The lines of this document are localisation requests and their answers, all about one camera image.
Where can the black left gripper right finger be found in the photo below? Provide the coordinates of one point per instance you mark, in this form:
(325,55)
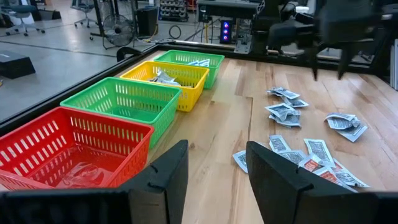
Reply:
(280,193)

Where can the silver mounting plate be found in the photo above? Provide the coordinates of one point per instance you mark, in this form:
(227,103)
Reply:
(242,45)

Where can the blue striped bandage packet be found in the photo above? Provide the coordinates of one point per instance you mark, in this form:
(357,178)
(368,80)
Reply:
(203,62)
(193,63)

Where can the green plastic basket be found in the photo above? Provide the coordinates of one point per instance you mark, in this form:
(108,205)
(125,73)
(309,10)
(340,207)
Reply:
(214,71)
(140,116)

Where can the grey side table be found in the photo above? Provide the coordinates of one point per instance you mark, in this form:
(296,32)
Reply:
(227,7)

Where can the grey office chair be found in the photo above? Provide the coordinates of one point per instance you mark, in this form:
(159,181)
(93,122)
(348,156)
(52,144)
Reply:
(84,12)

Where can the black aluminium rig frame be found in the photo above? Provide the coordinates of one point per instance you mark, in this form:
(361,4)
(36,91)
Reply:
(77,88)

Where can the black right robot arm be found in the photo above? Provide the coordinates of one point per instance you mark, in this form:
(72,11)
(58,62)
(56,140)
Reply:
(259,31)

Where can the white blue antiseptic pad packet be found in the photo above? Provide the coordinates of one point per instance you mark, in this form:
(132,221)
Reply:
(353,132)
(284,92)
(297,102)
(287,121)
(157,77)
(280,109)
(340,124)
(340,115)
(171,81)

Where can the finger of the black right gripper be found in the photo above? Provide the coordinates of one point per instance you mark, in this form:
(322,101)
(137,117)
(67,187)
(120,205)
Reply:
(345,60)
(314,62)

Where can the yellow plastic basket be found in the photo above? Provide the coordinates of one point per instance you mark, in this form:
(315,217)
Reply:
(186,93)

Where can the black standing desk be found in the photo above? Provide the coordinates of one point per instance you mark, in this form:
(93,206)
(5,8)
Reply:
(99,18)

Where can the red plastic basket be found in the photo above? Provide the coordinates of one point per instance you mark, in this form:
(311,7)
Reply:
(93,169)

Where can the blue lit device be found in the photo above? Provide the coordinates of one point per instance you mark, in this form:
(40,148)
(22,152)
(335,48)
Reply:
(226,31)

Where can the parts shelf rack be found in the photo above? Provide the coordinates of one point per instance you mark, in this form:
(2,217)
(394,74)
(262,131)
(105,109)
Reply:
(172,9)

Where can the black floor fan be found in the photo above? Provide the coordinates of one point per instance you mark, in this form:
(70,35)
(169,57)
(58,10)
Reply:
(118,29)

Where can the silver angled strut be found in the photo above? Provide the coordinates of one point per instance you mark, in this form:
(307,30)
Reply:
(394,65)

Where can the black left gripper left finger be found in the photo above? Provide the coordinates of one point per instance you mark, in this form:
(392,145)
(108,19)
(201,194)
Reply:
(161,186)

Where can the black floor box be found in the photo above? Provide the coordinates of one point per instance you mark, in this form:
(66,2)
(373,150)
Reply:
(15,65)

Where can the black low platform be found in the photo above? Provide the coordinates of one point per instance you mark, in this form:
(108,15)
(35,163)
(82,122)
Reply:
(49,14)

